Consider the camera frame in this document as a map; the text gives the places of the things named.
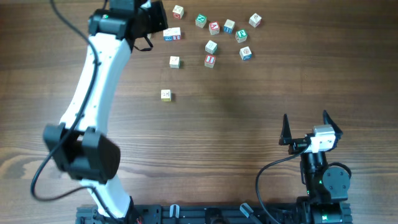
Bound blue side wooden block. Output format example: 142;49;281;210
223;19;235;34

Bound red trimmed far block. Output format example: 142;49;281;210
172;5;184;19

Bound red side paired block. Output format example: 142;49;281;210
171;27;181;40

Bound yellow letter wooden block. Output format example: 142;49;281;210
160;90;172;101

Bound green side plain block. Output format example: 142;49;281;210
205;40;218;55

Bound red picture wooden block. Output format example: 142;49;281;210
249;13;262;28

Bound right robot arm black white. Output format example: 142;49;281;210
279;111;353;224

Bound green letter J block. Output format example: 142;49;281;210
236;29;248;43

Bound plain cream wooden block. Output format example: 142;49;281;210
169;56;180;68

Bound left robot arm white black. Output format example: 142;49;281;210
44;1;168;223

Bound green letter Z block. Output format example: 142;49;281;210
195;14;207;28

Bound blue picture wooden block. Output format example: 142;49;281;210
239;47;252;60

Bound blue side paired block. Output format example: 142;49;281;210
163;28;173;41

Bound red letter I block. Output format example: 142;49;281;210
205;55;216;68

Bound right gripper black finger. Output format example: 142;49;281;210
280;114;292;140
323;110;343;137

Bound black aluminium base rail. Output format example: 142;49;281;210
75;202;353;224

